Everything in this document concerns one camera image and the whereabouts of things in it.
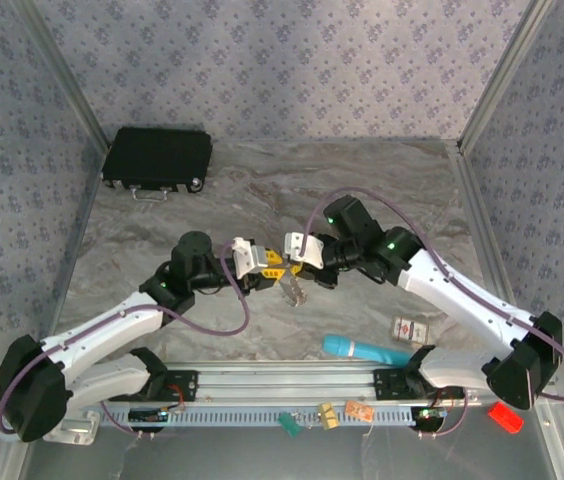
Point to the clear plastic bag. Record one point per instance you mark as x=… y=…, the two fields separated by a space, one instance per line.
x=294 y=292

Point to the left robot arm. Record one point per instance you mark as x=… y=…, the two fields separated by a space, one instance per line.
x=97 y=335

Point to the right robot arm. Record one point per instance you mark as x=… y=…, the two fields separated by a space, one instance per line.
x=462 y=300

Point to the blue flashlight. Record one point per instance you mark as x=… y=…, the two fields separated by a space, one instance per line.
x=357 y=346

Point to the playing card box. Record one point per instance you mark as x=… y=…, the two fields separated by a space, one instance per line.
x=411 y=331

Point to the yellow tag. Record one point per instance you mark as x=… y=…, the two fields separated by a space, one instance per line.
x=327 y=416

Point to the green tag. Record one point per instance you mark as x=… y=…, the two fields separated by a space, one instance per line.
x=289 y=425

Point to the orange tag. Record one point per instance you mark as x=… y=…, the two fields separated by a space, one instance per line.
x=359 y=411

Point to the left circuit board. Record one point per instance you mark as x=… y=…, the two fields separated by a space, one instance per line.
x=154 y=415

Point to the circuit board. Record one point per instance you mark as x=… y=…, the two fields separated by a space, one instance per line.
x=154 y=415
x=429 y=416

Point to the right circuit board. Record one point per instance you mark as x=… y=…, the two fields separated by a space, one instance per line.
x=429 y=416

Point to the red plastic block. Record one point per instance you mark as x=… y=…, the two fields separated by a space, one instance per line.
x=506 y=417

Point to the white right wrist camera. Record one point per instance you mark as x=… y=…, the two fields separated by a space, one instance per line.
x=304 y=247

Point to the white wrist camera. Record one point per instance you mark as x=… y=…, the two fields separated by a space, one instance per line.
x=304 y=247
x=249 y=255

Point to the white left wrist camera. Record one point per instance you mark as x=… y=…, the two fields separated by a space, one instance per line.
x=249 y=255

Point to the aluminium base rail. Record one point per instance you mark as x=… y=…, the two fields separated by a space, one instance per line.
x=282 y=382

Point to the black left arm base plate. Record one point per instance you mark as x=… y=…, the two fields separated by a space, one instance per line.
x=182 y=385

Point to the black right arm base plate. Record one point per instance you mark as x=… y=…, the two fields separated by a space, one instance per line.
x=387 y=385

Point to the clear plastic bracket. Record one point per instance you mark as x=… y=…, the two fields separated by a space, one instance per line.
x=79 y=427

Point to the aluminium frame post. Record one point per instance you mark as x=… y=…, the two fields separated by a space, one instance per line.
x=62 y=75
x=504 y=75

